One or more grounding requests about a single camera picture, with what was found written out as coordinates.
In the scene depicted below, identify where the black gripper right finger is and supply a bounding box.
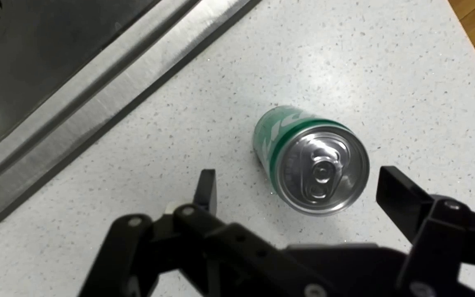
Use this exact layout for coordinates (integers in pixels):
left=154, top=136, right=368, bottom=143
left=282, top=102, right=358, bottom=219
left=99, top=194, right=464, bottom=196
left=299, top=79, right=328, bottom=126
left=375, top=164, right=475, bottom=297

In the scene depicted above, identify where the stainless steel double sink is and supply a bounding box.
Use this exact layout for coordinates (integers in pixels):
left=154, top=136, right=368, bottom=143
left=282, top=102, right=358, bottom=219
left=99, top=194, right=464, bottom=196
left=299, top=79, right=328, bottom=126
left=0, top=0, right=262, bottom=244

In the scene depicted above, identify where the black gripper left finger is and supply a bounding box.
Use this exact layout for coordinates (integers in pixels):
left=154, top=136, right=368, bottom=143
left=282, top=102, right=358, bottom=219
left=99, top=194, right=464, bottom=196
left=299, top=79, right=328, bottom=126
left=78, top=168, right=340, bottom=297

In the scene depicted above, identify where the green soda can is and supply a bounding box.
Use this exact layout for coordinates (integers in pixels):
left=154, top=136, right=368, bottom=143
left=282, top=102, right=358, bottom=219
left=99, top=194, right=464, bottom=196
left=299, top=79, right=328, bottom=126
left=251, top=103, right=371, bottom=216

